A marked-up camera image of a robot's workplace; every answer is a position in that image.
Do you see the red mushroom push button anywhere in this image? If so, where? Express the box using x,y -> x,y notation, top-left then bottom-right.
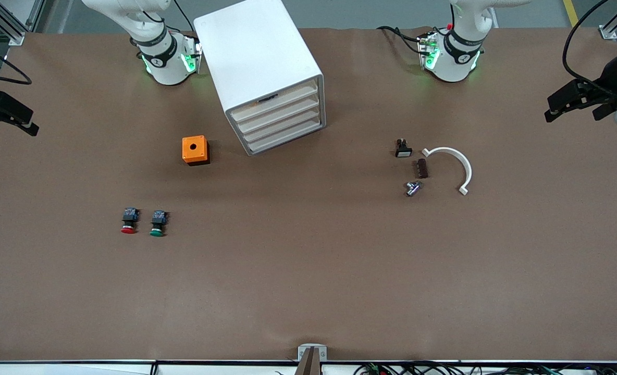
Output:
120,207 -> 141,234

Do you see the green mushroom push button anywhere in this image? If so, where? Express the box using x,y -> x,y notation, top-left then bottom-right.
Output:
150,210 -> 169,238

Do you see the orange push button box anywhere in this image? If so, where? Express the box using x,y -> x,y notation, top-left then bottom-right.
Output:
182,135 -> 211,166

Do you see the white drawer cabinet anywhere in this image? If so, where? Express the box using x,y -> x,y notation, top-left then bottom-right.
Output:
193,0 -> 326,157

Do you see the cream cabinet drawer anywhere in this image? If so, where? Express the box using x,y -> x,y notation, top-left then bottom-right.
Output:
237,93 -> 320,132
242,106 -> 322,143
247,118 -> 323,153

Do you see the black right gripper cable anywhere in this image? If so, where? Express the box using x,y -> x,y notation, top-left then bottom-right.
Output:
0,39 -> 32,85

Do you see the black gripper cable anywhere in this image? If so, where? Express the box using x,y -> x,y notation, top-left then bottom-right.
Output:
562,0 -> 617,99
0,39 -> 32,85

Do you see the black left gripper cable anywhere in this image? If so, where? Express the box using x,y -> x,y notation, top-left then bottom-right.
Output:
562,0 -> 617,99

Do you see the aluminium frame post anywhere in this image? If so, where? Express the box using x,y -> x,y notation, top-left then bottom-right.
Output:
0,0 -> 27,46
599,0 -> 617,40

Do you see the white curved plastic bracket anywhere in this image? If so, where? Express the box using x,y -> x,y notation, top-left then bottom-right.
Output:
422,147 -> 473,196

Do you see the black arm base cable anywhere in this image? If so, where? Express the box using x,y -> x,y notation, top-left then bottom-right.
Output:
176,0 -> 197,34
376,25 -> 425,54

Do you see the white table edge rail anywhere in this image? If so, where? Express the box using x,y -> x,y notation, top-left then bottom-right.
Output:
0,359 -> 617,375

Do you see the bundle of black cables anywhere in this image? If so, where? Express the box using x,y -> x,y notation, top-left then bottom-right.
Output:
275,362 -> 617,375

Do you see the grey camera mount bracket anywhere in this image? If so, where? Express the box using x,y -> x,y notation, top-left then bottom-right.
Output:
295,344 -> 328,375

